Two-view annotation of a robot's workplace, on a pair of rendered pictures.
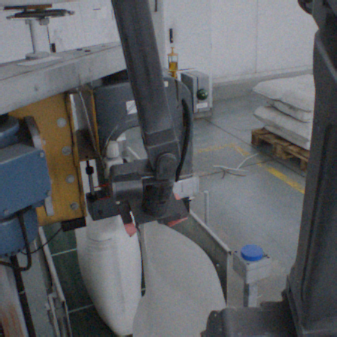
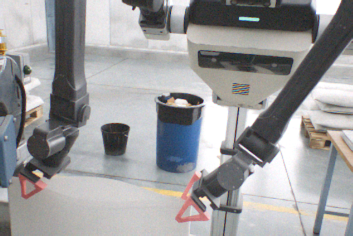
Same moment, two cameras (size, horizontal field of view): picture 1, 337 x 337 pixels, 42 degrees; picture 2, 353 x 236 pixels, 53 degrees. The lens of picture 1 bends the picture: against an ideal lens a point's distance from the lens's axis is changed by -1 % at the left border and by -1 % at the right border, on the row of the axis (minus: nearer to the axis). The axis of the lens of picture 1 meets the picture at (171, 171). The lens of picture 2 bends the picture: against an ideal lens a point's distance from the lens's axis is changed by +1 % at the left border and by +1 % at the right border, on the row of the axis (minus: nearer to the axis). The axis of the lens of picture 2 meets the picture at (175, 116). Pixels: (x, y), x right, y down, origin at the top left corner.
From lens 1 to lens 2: 0.59 m
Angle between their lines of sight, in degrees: 55
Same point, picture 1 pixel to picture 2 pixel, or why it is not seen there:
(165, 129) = (84, 85)
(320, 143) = (342, 33)
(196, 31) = not seen: outside the picture
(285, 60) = not seen: outside the picture
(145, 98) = (76, 61)
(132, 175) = (58, 130)
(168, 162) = (87, 111)
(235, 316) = (240, 158)
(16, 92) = not seen: outside the picture
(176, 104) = (12, 79)
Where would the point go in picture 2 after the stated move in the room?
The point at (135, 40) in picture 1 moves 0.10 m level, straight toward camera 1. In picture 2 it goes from (79, 12) to (120, 16)
